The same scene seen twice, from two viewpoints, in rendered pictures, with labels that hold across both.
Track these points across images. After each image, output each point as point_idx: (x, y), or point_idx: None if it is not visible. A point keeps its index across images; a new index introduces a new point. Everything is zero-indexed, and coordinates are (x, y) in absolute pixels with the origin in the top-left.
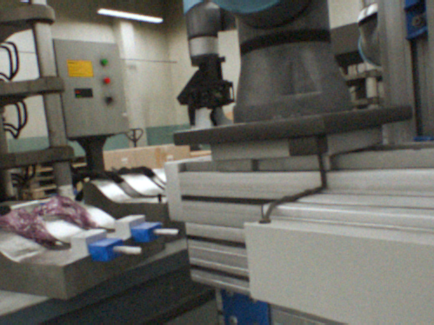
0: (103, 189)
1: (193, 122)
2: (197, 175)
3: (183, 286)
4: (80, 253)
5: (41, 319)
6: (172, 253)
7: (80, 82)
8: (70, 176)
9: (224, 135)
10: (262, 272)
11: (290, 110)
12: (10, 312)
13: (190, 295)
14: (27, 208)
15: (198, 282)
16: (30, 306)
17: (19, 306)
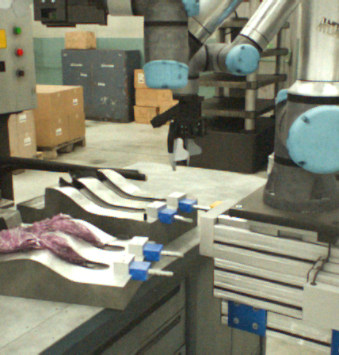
0: (74, 198)
1: (171, 150)
2: (232, 230)
3: (160, 288)
4: (121, 273)
5: (100, 323)
6: (165, 265)
7: None
8: None
9: (274, 220)
10: (311, 309)
11: (313, 209)
12: (86, 320)
13: (163, 295)
14: (13, 218)
15: (169, 284)
16: (96, 314)
17: (89, 315)
